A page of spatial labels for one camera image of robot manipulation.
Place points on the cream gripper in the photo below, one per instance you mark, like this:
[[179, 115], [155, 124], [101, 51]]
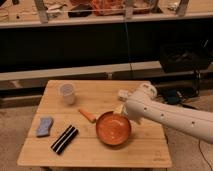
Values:
[[119, 110]]

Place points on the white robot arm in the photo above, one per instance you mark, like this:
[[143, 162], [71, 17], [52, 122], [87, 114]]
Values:
[[141, 103]]

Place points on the white plastic bottle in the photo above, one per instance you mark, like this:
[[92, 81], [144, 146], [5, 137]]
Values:
[[123, 94]]

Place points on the orange carrot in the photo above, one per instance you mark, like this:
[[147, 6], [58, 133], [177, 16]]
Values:
[[88, 115]]

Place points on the wooden table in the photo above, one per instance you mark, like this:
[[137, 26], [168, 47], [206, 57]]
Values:
[[145, 148]]

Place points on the long wooden shelf bench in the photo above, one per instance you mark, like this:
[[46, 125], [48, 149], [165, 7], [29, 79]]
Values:
[[20, 79]]

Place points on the black white striped cloth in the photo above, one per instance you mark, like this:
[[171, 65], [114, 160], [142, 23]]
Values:
[[65, 138]]

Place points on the translucent plastic cup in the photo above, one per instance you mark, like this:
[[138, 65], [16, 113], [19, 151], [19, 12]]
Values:
[[67, 92]]

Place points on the blue sponge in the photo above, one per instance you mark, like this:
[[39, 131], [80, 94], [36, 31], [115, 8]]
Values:
[[44, 127]]

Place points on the black box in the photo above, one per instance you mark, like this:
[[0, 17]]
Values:
[[184, 57]]

